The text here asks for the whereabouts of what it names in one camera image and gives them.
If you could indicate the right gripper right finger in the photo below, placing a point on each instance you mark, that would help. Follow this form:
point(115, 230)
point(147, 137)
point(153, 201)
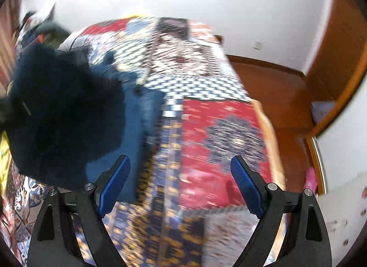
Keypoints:
point(306, 241)

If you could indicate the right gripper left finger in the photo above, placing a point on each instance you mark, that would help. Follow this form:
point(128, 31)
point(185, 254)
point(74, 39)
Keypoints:
point(54, 242)

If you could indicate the blue denim jacket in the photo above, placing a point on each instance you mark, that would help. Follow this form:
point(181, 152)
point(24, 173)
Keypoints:
point(68, 121)

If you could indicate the yellow cartoon print garment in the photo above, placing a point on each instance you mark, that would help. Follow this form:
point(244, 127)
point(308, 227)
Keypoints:
point(5, 162)

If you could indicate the white decorated wardrobe door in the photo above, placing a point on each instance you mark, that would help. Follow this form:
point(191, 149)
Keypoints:
point(342, 149)

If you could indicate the patchwork patterned bedspread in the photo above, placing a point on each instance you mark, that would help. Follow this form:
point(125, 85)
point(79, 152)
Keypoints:
point(181, 206)

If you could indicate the brown wooden door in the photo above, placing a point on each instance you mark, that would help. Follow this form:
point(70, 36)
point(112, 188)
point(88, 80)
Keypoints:
point(286, 95)

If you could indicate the clutter pile on cabinet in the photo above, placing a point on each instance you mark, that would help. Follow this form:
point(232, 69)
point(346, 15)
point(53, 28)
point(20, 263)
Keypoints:
point(40, 28)

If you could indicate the striped brown curtain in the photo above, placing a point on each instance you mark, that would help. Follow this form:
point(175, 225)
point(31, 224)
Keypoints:
point(9, 30)

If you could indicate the white wall socket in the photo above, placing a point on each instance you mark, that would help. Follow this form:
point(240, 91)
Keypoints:
point(258, 45)

